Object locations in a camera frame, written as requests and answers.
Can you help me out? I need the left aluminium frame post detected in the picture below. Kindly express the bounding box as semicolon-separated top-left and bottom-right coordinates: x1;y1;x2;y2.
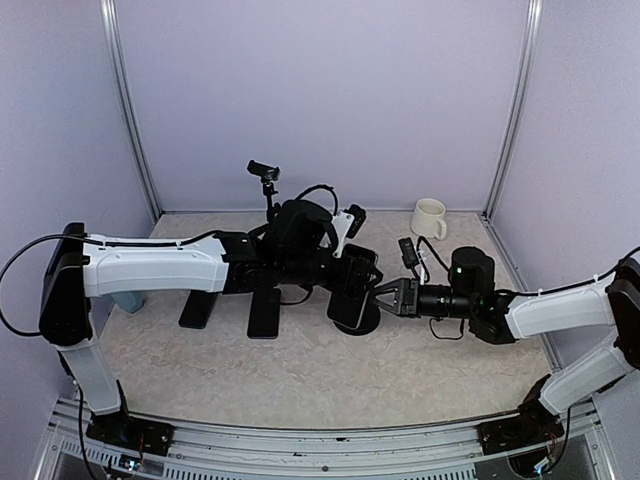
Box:
100;0;163;222

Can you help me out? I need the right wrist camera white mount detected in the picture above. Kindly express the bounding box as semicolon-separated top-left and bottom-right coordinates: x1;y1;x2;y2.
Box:
398;237;431;285

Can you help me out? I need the tall black phone stand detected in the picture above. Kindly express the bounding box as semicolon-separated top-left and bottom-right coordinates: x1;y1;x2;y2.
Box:
247;159;281;223

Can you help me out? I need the purple phone black screen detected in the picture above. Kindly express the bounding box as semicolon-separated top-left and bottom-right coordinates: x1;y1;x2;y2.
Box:
247;288;281;340

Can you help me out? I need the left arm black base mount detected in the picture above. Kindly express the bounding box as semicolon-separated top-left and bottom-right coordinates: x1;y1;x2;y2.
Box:
86;411;175;457

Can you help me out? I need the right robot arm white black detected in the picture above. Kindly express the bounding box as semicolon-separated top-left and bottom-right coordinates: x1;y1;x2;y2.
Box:
371;246;639;444

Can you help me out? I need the aluminium frame post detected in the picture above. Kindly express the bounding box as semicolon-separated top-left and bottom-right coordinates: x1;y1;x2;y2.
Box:
100;0;163;222
483;0;543;222

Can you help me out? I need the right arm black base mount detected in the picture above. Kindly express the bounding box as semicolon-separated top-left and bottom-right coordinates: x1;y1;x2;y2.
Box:
476;374;565;455

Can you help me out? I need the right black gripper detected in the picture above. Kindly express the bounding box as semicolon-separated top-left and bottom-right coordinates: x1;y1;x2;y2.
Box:
365;277;478;319

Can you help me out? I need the blue phone black screen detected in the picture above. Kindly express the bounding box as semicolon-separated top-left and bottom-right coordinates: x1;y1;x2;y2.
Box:
178;290;218;329

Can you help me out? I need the front aluminium frame rail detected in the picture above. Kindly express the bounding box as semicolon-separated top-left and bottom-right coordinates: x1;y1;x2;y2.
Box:
34;394;621;480

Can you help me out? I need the white ceramic mug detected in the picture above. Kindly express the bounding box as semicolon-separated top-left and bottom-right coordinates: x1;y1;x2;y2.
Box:
410;198;448;240

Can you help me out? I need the right aluminium frame post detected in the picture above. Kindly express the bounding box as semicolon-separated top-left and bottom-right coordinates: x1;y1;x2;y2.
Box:
483;0;543;222

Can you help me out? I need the light blue cup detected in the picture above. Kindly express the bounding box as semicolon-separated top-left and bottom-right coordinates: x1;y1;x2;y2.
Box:
111;292;145;314

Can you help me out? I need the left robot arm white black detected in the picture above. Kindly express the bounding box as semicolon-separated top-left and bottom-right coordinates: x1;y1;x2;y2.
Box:
36;199;382;445

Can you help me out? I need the short bent black phone stand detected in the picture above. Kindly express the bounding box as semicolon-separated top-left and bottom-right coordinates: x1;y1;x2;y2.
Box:
334;303;381;336

